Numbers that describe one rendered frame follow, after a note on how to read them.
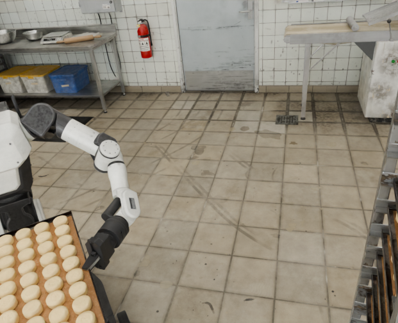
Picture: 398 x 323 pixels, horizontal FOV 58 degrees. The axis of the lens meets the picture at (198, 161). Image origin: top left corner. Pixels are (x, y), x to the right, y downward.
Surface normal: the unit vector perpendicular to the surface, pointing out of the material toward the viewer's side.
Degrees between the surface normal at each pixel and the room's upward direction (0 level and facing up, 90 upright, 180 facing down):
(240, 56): 90
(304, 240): 0
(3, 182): 91
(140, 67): 90
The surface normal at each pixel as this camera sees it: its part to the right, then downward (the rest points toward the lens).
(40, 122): 0.17, 0.00
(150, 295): -0.09, -0.85
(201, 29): -0.23, 0.52
